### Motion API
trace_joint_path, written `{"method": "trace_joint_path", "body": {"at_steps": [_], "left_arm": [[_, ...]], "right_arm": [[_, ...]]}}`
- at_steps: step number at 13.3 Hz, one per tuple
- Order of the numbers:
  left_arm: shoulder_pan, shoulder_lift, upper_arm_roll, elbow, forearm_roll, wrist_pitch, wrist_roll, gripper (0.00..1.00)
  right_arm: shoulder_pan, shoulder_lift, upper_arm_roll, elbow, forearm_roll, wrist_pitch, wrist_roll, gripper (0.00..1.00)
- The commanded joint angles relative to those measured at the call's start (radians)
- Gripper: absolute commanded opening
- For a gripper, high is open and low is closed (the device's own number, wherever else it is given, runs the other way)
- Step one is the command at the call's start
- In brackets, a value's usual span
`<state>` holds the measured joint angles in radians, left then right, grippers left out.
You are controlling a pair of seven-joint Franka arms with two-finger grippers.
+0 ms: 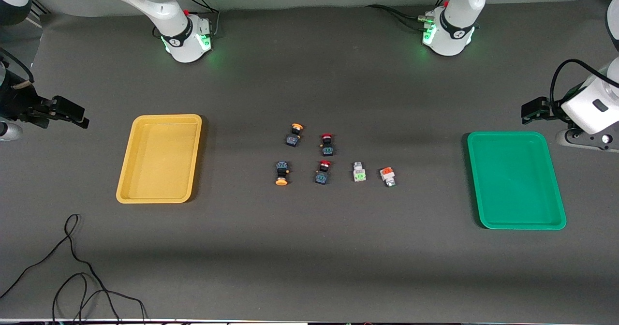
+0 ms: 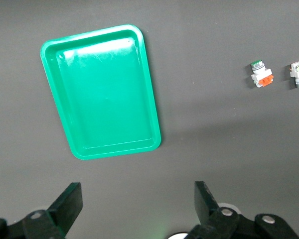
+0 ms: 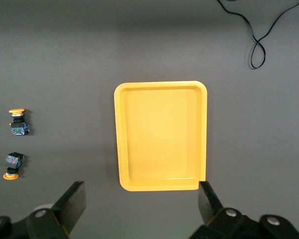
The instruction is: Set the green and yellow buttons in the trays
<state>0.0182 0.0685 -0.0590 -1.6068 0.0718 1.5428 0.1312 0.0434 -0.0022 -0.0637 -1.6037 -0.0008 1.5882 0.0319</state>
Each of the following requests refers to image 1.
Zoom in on yellow mushroom push button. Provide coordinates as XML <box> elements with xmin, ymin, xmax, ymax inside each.
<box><xmin>285</xmin><ymin>123</ymin><xmax>304</xmax><ymax>148</ymax></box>
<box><xmin>275</xmin><ymin>160</ymin><xmax>291</xmax><ymax>186</ymax></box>

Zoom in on green plastic tray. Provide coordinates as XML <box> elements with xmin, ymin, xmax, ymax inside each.
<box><xmin>467</xmin><ymin>131</ymin><xmax>567</xmax><ymax>231</ymax></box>

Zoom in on yellow plastic tray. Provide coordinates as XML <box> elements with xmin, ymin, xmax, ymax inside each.
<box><xmin>116</xmin><ymin>114</ymin><xmax>203</xmax><ymax>204</ymax></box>

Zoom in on dark grey table mat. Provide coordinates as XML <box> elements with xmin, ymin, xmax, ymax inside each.
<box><xmin>0</xmin><ymin>0</ymin><xmax>619</xmax><ymax>324</ymax></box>

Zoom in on aluminium frame rail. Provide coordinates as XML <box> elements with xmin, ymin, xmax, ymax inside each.
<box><xmin>27</xmin><ymin>0</ymin><xmax>50</xmax><ymax>29</ymax></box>

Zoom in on loose thin black cable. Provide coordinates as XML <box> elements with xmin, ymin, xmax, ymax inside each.
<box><xmin>0</xmin><ymin>213</ymin><xmax>147</xmax><ymax>324</ymax></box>

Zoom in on black right arm base cables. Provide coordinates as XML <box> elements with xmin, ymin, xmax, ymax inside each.
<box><xmin>181</xmin><ymin>0</ymin><xmax>221</xmax><ymax>38</ymax></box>

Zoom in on black arm base cables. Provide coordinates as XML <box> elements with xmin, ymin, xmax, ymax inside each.
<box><xmin>365</xmin><ymin>0</ymin><xmax>453</xmax><ymax>31</ymax></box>
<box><xmin>181</xmin><ymin>0</ymin><xmax>221</xmax><ymax>38</ymax></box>

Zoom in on black left arm base cables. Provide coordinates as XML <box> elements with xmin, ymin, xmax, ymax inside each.
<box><xmin>365</xmin><ymin>0</ymin><xmax>453</xmax><ymax>31</ymax></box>

